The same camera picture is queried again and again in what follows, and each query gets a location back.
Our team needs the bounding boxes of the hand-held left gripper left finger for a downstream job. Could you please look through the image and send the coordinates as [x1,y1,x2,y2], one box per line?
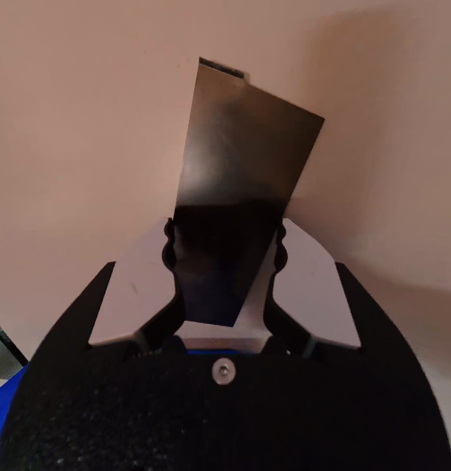
[87,217,185,352]

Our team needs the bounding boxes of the blue plastic bin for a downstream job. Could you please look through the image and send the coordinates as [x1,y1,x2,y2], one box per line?
[0,347,241,471]

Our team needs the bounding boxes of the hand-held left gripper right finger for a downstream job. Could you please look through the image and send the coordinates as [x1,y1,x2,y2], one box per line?
[263,217,361,358]

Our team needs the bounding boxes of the black bin divider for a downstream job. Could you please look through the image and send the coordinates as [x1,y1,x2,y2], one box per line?
[174,56,325,327]

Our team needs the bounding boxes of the grey desk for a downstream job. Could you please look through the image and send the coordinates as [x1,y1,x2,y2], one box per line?
[0,0,451,372]

